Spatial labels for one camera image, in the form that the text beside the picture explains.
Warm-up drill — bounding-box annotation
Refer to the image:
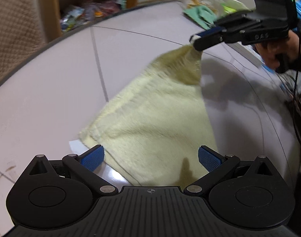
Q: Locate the white book with blue edge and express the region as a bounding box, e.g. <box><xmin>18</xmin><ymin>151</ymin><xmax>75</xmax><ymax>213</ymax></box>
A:
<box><xmin>228</xmin><ymin>41</ymin><xmax>277</xmax><ymax>74</ymax></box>

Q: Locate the green cloth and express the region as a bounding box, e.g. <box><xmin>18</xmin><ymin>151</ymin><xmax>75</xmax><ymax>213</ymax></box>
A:
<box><xmin>182</xmin><ymin>6</ymin><xmax>218</xmax><ymax>29</ymax></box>

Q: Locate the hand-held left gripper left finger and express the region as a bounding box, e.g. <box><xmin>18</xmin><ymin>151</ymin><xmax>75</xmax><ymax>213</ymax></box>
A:
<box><xmin>29</xmin><ymin>145</ymin><xmax>118</xmax><ymax>196</ymax></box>

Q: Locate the person's right hand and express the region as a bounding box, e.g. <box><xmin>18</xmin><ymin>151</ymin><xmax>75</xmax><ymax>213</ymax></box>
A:
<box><xmin>256</xmin><ymin>29</ymin><xmax>301</xmax><ymax>74</ymax></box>

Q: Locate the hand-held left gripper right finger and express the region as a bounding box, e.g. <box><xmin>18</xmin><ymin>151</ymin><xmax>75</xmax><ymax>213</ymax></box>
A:
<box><xmin>183</xmin><ymin>145</ymin><xmax>275</xmax><ymax>196</ymax></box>

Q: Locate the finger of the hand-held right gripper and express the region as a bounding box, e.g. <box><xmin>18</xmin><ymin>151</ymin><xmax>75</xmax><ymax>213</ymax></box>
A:
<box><xmin>193</xmin><ymin>33</ymin><xmax>225</xmax><ymax>52</ymax></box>
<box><xmin>189</xmin><ymin>26</ymin><xmax>227</xmax><ymax>42</ymax></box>

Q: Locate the clear plastic bag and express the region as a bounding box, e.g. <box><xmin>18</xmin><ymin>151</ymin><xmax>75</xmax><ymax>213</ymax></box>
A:
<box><xmin>184</xmin><ymin>0</ymin><xmax>252</xmax><ymax>18</ymax></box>

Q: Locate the pale yellow towel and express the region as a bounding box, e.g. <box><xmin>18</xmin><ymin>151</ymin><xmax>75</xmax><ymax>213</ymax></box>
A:
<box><xmin>78</xmin><ymin>43</ymin><xmax>219</xmax><ymax>187</ymax></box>

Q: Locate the black cable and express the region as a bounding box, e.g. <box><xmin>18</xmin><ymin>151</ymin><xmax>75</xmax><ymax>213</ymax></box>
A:
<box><xmin>285</xmin><ymin>20</ymin><xmax>301</xmax><ymax>155</ymax></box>

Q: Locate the pile of colourful packets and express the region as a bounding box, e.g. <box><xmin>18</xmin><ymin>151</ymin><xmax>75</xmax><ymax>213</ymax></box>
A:
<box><xmin>60</xmin><ymin>0</ymin><xmax>127</xmax><ymax>32</ymax></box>

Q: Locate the beige quilted cloth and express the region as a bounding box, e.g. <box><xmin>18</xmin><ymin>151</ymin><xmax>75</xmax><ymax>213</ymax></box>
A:
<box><xmin>0</xmin><ymin>0</ymin><xmax>48</xmax><ymax>86</ymax></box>

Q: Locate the wooden shelf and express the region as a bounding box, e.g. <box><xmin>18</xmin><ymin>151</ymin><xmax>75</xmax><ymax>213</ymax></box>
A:
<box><xmin>51</xmin><ymin>0</ymin><xmax>168</xmax><ymax>39</ymax></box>

